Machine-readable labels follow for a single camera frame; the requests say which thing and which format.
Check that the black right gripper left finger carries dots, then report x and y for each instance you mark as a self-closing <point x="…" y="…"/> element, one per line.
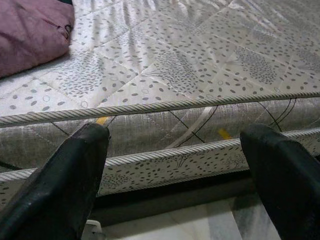
<point x="50" y="197"/>

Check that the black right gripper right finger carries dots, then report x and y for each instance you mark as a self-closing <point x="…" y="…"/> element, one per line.
<point x="290" y="190"/>

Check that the thin patterned base mattress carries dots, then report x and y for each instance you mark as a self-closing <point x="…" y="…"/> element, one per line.
<point x="162" y="170"/>

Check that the purple penguin print blanket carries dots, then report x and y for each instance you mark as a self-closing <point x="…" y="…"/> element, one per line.
<point x="30" y="37"/>

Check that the patterned white mattress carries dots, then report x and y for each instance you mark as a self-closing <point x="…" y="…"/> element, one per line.
<point x="175" y="62"/>

